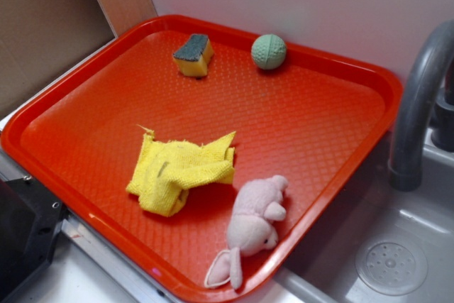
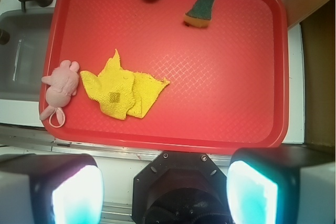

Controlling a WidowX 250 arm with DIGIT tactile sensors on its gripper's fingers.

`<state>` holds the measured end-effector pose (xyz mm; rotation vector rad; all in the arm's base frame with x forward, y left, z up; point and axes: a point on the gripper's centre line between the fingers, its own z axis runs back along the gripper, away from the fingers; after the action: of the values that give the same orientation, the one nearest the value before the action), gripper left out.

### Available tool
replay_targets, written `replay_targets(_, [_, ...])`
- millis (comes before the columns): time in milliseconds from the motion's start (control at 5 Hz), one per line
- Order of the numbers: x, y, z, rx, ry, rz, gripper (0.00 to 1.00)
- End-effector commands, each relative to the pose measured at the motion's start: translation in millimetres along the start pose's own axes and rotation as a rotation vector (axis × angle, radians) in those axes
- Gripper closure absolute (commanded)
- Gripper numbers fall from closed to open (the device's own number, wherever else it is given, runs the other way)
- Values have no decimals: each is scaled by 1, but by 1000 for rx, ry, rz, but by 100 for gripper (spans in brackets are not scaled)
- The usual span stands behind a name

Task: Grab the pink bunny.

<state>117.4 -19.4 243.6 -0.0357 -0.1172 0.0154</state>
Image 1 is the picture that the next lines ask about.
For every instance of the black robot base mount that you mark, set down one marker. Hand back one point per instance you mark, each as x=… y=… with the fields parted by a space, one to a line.
x=31 y=219

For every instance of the pink plush bunny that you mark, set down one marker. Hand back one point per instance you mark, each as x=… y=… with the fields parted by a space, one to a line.
x=258 y=205

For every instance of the grey toy faucet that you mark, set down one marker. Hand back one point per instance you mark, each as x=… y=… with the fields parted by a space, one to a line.
x=428 y=95

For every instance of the red plastic tray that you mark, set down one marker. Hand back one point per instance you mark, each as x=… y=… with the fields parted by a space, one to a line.
x=313 y=120

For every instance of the grey sink basin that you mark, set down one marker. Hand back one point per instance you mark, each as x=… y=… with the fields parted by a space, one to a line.
x=322 y=267

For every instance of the yellow sponge with green scourer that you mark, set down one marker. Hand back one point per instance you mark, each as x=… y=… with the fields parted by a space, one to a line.
x=194 y=56

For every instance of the yellow microfiber cloth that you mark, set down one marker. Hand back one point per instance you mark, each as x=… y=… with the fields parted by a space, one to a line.
x=165 y=172

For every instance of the brown cardboard panel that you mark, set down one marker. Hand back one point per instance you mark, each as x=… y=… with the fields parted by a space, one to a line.
x=42 y=39

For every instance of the round sink drain cover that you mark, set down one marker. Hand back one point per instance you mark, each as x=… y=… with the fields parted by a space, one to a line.
x=391 y=265

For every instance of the green textured ball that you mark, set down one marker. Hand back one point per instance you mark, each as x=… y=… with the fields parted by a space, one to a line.
x=268 y=52

